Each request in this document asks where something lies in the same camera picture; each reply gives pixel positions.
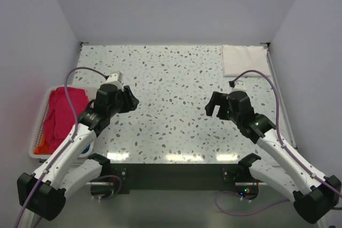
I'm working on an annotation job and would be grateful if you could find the pink t shirt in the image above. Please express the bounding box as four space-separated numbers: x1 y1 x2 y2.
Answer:
43 87 89 154

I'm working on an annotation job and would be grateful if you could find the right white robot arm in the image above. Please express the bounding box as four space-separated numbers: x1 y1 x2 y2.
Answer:
205 91 341 224

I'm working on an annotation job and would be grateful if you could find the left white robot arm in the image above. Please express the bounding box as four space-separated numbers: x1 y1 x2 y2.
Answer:
17 83 139 221

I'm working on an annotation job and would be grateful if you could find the folded white t shirt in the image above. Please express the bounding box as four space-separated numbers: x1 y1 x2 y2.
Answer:
221 45 271 77

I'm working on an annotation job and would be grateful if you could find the blue t shirt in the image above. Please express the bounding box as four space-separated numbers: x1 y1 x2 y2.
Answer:
82 145 90 154

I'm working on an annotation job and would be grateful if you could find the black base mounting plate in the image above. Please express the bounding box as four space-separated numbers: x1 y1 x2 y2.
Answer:
95 163 255 194

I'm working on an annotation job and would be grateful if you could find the white plastic basket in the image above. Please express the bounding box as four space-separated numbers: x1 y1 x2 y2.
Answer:
28 84 97 160

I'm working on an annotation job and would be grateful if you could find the orange t shirt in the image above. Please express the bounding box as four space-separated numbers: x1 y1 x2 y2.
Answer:
34 135 50 155

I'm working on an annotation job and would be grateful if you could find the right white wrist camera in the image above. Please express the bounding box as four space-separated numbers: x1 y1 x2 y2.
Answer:
229 80 247 92

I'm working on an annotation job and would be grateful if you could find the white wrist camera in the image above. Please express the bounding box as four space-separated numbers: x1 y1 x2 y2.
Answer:
105 71 123 91
229 80 247 92

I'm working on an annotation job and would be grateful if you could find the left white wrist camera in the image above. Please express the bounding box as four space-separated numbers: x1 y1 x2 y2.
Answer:
105 71 123 91

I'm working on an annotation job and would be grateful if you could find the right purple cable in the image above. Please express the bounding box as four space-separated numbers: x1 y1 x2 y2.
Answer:
215 69 342 217

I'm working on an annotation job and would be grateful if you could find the purple cable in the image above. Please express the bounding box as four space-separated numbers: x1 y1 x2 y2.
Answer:
13 67 111 228
215 69 342 217

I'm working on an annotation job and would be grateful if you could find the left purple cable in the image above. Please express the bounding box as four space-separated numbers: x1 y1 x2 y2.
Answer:
13 67 111 228

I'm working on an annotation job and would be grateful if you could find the aluminium rail frame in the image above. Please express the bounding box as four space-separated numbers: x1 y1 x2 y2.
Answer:
261 43 298 150

